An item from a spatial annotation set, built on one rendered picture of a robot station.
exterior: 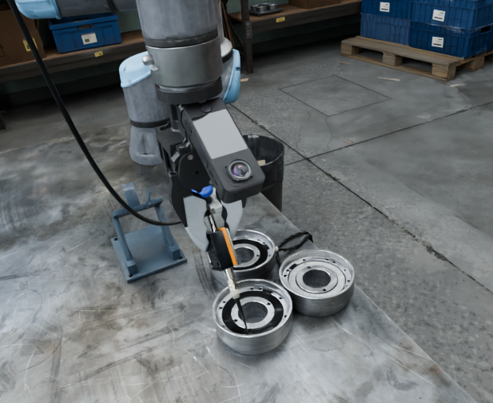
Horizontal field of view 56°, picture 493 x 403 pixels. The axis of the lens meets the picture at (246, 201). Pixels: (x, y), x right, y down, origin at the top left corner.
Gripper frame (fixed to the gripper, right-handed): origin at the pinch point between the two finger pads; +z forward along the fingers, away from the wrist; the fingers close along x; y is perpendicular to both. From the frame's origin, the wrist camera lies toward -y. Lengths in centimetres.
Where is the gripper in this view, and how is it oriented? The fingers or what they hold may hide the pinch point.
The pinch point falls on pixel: (217, 241)
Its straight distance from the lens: 58.4
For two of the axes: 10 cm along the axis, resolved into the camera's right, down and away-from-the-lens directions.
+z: 0.9, 8.4, 5.3
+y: -4.3, -4.5, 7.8
